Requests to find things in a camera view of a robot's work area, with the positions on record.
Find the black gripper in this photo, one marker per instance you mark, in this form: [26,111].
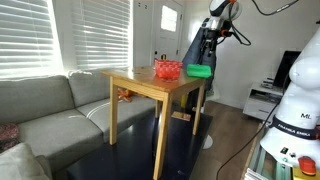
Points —
[209,39]

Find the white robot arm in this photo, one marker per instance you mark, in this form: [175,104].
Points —
[222,13]

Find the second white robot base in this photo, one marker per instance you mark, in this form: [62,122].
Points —
[293,133]

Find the blue puffer jacket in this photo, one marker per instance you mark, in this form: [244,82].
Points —
[195,55]

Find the green plastic bin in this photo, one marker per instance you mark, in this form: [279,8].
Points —
[196,70]

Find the red woven basket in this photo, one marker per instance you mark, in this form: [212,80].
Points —
[168,69]

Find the white front door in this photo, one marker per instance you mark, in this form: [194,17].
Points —
[167,21]

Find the orange box on floor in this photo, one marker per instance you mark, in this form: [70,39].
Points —
[181,116]

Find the wooden table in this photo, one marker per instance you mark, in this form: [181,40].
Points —
[144,81]

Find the white tv stand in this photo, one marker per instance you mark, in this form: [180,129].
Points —
[261,101]

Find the black monitor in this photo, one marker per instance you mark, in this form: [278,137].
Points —
[282,76]

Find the right window blind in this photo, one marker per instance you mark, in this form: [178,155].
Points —
[101,33]

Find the window blind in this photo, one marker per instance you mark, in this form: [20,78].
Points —
[29,43]
[101,33]

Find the dark floor rug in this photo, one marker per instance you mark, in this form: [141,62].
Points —
[133,156]

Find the red emergency stop button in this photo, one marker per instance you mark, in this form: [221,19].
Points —
[307,166]

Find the grey sofa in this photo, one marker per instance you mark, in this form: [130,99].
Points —
[60,118]

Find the left window blind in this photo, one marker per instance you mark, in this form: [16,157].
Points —
[29,43]

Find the patterned sofa cushion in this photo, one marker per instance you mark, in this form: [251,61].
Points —
[9,134]

